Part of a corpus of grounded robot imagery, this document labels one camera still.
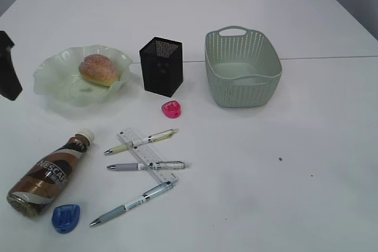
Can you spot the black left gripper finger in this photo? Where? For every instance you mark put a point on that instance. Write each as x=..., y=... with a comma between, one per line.
x=9, y=82

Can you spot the golden bread roll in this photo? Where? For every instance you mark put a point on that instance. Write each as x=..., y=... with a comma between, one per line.
x=99, y=69

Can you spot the brown Nescafe coffee bottle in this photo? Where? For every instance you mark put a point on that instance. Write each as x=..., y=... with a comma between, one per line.
x=47, y=179

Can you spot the pale green wavy plate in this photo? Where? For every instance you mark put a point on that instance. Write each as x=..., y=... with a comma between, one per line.
x=59, y=79

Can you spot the green plastic woven basket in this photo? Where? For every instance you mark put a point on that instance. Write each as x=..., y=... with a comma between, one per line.
x=243, y=69

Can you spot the blue pencil sharpener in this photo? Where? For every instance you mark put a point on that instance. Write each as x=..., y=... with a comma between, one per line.
x=65, y=218

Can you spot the cream grip pen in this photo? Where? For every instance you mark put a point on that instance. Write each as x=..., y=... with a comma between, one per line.
x=150, y=139

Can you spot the black mesh pen holder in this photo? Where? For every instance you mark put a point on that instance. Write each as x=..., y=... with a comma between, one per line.
x=162, y=66

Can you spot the blue grey grip pen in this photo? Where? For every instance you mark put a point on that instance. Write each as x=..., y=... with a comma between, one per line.
x=145, y=197

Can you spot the pink pencil sharpener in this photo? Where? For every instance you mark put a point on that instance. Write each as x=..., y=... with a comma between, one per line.
x=171, y=109

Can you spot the clear plastic ruler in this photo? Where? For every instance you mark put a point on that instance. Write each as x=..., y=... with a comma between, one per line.
x=145, y=154

